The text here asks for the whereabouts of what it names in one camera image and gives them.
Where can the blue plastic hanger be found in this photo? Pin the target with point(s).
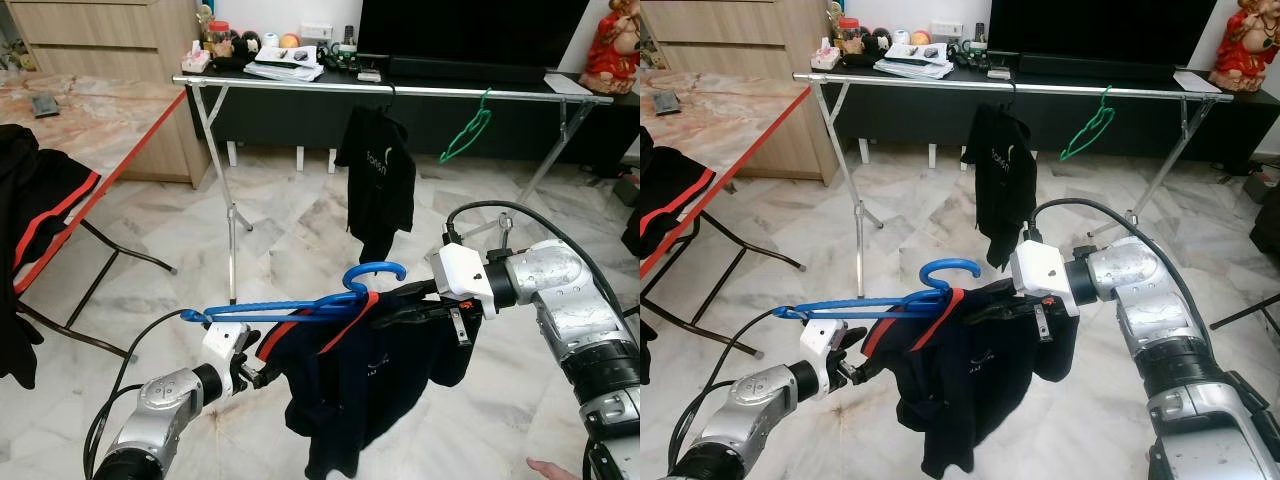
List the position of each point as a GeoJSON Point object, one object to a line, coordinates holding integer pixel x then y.
{"type": "Point", "coordinates": [300, 310]}
{"type": "Point", "coordinates": [880, 305]}

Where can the navy garment red stripe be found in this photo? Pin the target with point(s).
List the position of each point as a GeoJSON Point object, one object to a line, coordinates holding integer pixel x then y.
{"type": "Point", "coordinates": [360, 380]}
{"type": "Point", "coordinates": [960, 375]}

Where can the green plastic hanger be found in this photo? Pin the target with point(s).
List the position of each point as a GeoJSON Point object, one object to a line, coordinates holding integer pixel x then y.
{"type": "Point", "coordinates": [470, 130]}
{"type": "Point", "coordinates": [1092, 127]}

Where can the black garment red trim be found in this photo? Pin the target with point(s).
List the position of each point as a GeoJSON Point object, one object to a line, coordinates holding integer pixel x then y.
{"type": "Point", "coordinates": [30, 190]}
{"type": "Point", "coordinates": [668, 190]}

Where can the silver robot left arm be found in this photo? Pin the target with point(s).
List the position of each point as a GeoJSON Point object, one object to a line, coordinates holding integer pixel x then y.
{"type": "Point", "coordinates": [750, 405]}
{"type": "Point", "coordinates": [150, 410]}

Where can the bare person hand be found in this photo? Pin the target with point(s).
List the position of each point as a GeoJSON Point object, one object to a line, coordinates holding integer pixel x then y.
{"type": "Point", "coordinates": [552, 470]}

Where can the black t-shirt white logo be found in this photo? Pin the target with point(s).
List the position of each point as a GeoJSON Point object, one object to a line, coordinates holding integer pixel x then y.
{"type": "Point", "coordinates": [1002, 180]}
{"type": "Point", "coordinates": [378, 180]}

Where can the black tv console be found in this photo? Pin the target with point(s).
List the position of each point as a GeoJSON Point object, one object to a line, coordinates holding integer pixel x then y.
{"type": "Point", "coordinates": [450, 125]}
{"type": "Point", "coordinates": [1080, 122]}

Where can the small flat white box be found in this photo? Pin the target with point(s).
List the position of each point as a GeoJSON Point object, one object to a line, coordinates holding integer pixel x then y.
{"type": "Point", "coordinates": [369, 75]}
{"type": "Point", "coordinates": [998, 72]}

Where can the black metal stand leg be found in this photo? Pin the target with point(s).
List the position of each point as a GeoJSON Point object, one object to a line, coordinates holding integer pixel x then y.
{"type": "Point", "coordinates": [1245, 313]}

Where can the silver metal clothes rack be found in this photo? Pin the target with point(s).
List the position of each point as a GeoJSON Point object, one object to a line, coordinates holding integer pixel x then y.
{"type": "Point", "coordinates": [300, 86]}
{"type": "Point", "coordinates": [920, 83]}

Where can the black soundbar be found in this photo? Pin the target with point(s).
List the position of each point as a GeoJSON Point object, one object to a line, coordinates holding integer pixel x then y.
{"type": "Point", "coordinates": [1100, 68]}
{"type": "Point", "coordinates": [470, 70]}

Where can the black green charger cradle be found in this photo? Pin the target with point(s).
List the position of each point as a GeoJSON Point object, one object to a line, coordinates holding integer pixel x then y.
{"type": "Point", "coordinates": [340, 58]}
{"type": "Point", "coordinates": [970, 56]}

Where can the stack of white papers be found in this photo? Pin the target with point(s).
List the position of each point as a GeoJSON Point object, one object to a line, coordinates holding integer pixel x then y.
{"type": "Point", "coordinates": [915, 61]}
{"type": "Point", "coordinates": [285, 64]}

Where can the flat white pad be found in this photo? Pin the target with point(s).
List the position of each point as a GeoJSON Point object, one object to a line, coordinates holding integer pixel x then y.
{"type": "Point", "coordinates": [567, 84]}
{"type": "Point", "coordinates": [1197, 82]}

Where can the orange fruit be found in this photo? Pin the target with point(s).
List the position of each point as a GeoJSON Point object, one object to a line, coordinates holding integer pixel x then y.
{"type": "Point", "coordinates": [919, 38]}
{"type": "Point", "coordinates": [289, 41]}

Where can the white rectangular box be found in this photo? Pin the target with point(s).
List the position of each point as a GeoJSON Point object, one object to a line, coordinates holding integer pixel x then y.
{"type": "Point", "coordinates": [946, 29]}
{"type": "Point", "coordinates": [316, 31]}

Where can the black flat television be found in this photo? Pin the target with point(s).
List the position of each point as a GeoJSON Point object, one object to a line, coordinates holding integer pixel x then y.
{"type": "Point", "coordinates": [1100, 28]}
{"type": "Point", "coordinates": [470, 30]}

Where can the small white round pot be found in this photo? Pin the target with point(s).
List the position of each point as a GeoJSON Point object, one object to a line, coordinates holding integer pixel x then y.
{"type": "Point", "coordinates": [900, 38]}
{"type": "Point", "coordinates": [270, 40]}

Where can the black round ornament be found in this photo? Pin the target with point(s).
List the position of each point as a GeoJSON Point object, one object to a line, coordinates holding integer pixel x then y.
{"type": "Point", "coordinates": [250, 43]}
{"type": "Point", "coordinates": [880, 40]}

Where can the white pink tissue box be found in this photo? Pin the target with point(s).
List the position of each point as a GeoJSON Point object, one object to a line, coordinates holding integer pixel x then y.
{"type": "Point", "coordinates": [825, 59]}
{"type": "Point", "coordinates": [195, 62]}

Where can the jar with red lid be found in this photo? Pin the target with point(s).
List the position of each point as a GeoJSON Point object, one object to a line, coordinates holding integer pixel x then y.
{"type": "Point", "coordinates": [849, 33]}
{"type": "Point", "coordinates": [218, 36]}

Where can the small black phone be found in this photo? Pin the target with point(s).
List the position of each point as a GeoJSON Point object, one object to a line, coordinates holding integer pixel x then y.
{"type": "Point", "coordinates": [666, 102]}
{"type": "Point", "coordinates": [44, 105]}

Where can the red robed figurine statue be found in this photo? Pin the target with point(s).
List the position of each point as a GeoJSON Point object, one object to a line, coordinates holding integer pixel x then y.
{"type": "Point", "coordinates": [612, 50]}
{"type": "Point", "coordinates": [1245, 48]}

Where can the gold trophy cup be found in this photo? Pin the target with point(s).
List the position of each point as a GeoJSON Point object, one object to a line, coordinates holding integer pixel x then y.
{"type": "Point", "coordinates": [835, 20]}
{"type": "Point", "coordinates": [205, 22]}

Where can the light wooden drawer cabinet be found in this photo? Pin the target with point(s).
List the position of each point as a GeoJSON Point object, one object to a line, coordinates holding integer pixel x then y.
{"type": "Point", "coordinates": [100, 35]}
{"type": "Point", "coordinates": [730, 35]}

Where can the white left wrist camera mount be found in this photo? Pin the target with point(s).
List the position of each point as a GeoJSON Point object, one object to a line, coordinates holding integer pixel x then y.
{"type": "Point", "coordinates": [820, 342]}
{"type": "Point", "coordinates": [222, 345]}

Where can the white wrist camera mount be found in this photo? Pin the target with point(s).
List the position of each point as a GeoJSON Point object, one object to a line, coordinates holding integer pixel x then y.
{"type": "Point", "coordinates": [1040, 272]}
{"type": "Point", "coordinates": [820, 342]}
{"type": "Point", "coordinates": [462, 272]}
{"type": "Point", "coordinates": [222, 345]}

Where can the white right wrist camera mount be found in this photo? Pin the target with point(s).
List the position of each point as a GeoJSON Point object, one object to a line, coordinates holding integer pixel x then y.
{"type": "Point", "coordinates": [1040, 272]}
{"type": "Point", "coordinates": [462, 272]}

